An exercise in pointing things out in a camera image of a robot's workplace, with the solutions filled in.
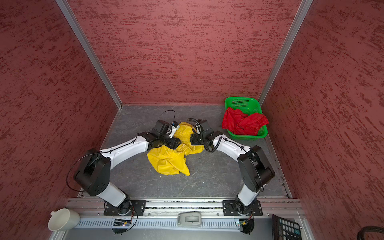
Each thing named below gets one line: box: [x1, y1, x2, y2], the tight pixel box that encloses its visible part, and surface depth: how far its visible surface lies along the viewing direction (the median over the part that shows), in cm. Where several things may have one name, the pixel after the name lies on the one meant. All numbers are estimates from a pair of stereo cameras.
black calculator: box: [272, 214, 302, 240], surface depth 69 cm
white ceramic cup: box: [48, 208, 81, 232], surface depth 66 cm
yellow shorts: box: [147, 121, 205, 176], surface depth 89 cm
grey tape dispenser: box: [177, 211, 202, 227], surface depth 70 cm
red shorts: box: [222, 107, 269, 136], surface depth 102 cm
